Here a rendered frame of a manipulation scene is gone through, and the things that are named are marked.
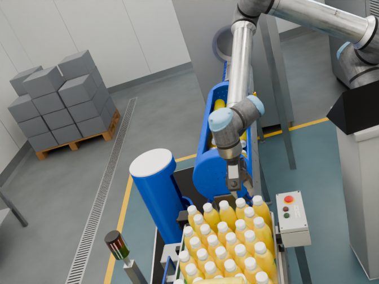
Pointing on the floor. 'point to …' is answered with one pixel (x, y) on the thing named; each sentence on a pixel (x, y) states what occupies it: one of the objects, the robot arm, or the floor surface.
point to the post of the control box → (303, 264)
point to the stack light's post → (135, 273)
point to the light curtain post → (276, 88)
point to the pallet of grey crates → (63, 105)
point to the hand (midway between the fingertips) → (243, 196)
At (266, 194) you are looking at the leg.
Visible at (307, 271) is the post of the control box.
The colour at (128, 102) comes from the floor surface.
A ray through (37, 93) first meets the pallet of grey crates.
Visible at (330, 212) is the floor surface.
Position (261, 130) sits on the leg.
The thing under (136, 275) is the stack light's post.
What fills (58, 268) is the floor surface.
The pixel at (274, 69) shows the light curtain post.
